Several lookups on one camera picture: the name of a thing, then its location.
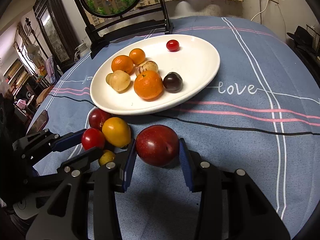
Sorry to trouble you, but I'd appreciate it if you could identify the yellow-orange persimmon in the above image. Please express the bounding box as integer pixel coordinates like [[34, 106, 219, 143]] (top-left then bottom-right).
[[102, 117, 131, 148]]

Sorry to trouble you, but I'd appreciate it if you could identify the small yellow-green fruit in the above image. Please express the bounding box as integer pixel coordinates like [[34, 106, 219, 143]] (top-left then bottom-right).
[[98, 150, 116, 166]]

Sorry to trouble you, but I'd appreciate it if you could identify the framed picture on wall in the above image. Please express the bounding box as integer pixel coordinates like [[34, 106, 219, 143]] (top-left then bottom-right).
[[33, 0, 80, 72]]

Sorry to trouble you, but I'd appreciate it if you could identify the large orange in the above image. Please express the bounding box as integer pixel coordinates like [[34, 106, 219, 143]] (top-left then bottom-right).
[[133, 70, 164, 100]]

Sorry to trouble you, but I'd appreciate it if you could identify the large dark red plum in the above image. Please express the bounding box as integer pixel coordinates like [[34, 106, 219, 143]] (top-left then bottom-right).
[[89, 108, 112, 131]]

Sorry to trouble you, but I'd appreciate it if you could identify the black cable on table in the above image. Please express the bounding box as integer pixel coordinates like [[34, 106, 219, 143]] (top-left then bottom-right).
[[47, 93, 320, 136]]

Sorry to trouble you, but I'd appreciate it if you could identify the small orange tangerine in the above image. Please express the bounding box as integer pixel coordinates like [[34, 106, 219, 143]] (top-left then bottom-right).
[[129, 48, 146, 65]]

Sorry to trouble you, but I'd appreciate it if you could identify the smartphone in maroon case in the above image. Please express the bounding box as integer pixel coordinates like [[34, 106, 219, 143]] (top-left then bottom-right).
[[27, 110, 49, 135]]

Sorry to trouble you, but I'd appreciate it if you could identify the white kettle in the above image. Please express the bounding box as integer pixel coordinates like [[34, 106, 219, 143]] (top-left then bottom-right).
[[74, 42, 88, 62]]

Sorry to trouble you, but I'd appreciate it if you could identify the round goldfish screen on stand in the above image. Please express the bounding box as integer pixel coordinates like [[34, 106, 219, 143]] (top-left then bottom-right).
[[74, 0, 174, 59]]

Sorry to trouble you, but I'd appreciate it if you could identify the small green-yellow fruit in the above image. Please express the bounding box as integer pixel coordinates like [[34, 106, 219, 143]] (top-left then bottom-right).
[[106, 73, 113, 85]]

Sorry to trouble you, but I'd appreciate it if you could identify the small red cherry tomato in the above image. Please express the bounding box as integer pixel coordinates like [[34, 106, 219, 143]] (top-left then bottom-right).
[[166, 40, 180, 52]]

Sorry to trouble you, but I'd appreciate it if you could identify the blue striped tablecloth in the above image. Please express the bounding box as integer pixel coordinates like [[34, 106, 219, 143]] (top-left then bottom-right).
[[32, 16, 319, 239]]

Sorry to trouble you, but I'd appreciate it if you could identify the striped pepino melon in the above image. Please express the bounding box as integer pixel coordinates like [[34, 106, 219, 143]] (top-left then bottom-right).
[[135, 61, 158, 76]]

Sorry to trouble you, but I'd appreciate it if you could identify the yellow round pear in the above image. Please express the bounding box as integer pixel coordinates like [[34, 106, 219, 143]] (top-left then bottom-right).
[[109, 70, 131, 92]]

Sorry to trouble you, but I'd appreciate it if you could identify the dark purple plum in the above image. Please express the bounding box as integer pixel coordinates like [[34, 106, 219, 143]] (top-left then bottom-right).
[[163, 72, 183, 92]]

